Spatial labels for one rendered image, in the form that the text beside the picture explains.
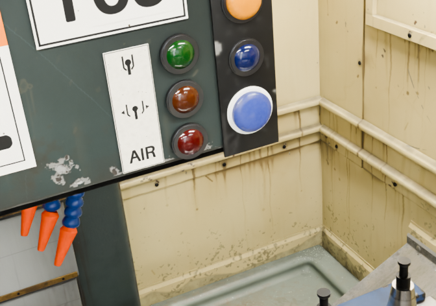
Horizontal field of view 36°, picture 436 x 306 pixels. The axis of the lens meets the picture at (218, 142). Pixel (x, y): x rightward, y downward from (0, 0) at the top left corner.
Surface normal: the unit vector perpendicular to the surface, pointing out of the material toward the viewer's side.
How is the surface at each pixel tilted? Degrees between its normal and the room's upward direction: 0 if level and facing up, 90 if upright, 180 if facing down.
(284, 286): 0
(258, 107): 88
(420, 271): 24
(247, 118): 91
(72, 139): 90
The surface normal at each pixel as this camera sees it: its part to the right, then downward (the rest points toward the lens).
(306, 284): -0.08, -0.89
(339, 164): -0.90, 0.25
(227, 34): 0.42, 0.37
